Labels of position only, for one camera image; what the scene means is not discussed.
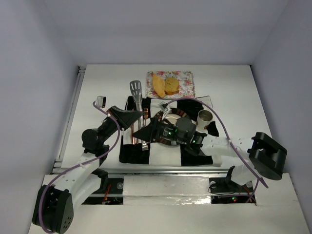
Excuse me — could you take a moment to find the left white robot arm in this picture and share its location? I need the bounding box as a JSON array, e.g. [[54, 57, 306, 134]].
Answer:
[[32, 106, 143, 234]]

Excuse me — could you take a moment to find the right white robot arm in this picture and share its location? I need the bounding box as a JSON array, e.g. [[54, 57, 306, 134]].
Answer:
[[133, 117, 287, 185]]

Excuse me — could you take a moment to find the round brown bread piece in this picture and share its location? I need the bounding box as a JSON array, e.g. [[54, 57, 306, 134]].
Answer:
[[165, 77, 179, 95]]

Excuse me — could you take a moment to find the copper knife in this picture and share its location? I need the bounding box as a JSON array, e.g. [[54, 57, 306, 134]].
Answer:
[[130, 125, 136, 145]]

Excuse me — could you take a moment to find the black white checkered placemat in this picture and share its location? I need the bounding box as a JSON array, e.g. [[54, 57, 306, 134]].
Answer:
[[119, 96, 222, 167]]

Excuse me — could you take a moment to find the copper fork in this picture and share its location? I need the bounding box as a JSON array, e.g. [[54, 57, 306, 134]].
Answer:
[[143, 108, 149, 120]]

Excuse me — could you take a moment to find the dark rimmed ceramic plate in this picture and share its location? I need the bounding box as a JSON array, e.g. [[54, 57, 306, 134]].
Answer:
[[154, 108, 195, 146]]

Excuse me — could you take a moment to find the floral rectangular tray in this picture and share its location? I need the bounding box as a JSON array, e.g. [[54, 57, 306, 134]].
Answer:
[[144, 71, 195, 99]]

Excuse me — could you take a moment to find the metal cup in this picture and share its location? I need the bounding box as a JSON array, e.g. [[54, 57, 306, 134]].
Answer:
[[196, 110, 213, 129]]

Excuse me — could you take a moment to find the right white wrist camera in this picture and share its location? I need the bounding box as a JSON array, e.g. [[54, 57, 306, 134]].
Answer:
[[158, 101, 171, 119]]

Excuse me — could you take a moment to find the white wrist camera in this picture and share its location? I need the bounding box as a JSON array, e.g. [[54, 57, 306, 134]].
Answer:
[[96, 96, 106, 109], [158, 101, 171, 119]]

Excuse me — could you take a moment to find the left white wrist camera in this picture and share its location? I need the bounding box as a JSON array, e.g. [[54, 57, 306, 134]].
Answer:
[[96, 96, 106, 109]]

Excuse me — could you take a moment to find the aluminium frame rail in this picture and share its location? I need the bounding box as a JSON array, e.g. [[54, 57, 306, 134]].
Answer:
[[50, 65, 86, 174]]

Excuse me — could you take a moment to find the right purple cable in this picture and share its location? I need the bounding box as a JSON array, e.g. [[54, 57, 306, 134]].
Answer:
[[164, 98, 269, 203]]

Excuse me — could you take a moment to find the purple cable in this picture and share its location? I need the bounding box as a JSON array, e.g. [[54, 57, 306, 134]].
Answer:
[[38, 101, 121, 233], [164, 98, 269, 203]]

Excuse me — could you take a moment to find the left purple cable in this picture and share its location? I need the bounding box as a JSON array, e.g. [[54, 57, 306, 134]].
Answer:
[[38, 101, 121, 233]]

